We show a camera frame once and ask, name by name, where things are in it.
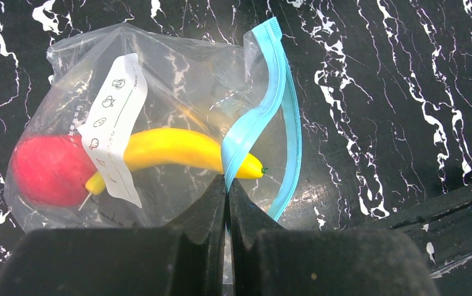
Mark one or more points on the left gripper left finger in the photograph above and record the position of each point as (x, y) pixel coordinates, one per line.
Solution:
(183, 257)

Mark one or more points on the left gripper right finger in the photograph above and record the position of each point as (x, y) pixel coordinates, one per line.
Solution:
(271, 260)

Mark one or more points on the yellow toy banana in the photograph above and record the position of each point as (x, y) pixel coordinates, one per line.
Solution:
(176, 146)

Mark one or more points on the clear zip top bag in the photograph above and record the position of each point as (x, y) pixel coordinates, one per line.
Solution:
(119, 80)

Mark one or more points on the red toy apple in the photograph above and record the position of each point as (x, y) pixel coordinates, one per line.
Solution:
(52, 169)

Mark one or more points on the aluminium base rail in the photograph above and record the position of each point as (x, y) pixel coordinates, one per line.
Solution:
(442, 229)

